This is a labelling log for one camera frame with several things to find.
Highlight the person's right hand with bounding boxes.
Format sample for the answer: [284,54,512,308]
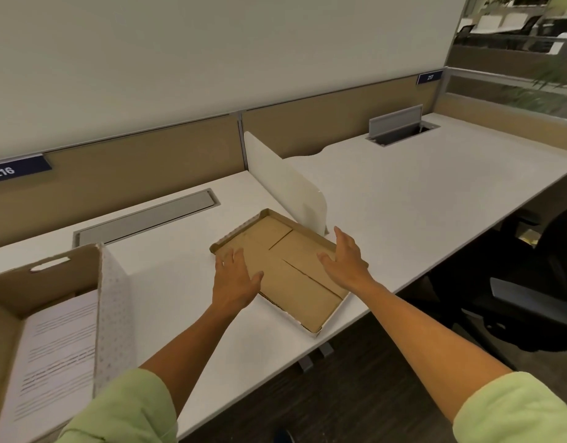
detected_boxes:
[317,226,374,291]

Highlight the person's left hand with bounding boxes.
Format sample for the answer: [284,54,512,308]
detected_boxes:
[213,247,265,315]

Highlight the person's right forearm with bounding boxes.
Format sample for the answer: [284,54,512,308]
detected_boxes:
[345,279,519,425]

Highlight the person's left forearm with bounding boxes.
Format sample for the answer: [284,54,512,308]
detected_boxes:
[138,302,247,425]

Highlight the flat brown cardboard box lid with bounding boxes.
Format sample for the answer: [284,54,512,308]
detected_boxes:
[210,208,370,338]

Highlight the white desk divider panel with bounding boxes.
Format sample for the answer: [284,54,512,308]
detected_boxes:
[243,131,329,236]

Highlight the beige desk partition panel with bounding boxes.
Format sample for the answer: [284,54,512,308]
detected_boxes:
[0,114,241,250]
[240,74,446,158]

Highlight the brown cardboard storage box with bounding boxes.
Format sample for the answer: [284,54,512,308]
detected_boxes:
[0,243,139,443]

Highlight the light green left sleeve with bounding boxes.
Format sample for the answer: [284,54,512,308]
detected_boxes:
[55,368,179,443]

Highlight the light green sleeve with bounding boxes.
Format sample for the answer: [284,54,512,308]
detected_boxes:
[55,368,179,443]
[452,371,567,443]

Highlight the black office chair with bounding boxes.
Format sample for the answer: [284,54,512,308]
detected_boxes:
[459,198,567,354]

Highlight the printed white paper sheet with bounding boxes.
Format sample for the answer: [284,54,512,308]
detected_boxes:
[0,290,100,443]

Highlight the glass partition with beige base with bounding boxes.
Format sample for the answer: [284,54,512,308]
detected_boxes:
[433,66,567,155]

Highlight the light green right sleeve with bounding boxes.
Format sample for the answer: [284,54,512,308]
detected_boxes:
[452,371,567,443]

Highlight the green leafy plant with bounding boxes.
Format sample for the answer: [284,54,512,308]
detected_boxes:
[496,53,567,112]

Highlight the grey desk leg bracket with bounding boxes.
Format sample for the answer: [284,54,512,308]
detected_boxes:
[298,342,335,373]

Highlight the long grey cable hatch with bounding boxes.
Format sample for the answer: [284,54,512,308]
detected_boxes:
[72,189,222,249]

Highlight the open grey cable hatch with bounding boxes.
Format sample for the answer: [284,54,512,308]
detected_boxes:
[365,104,441,147]

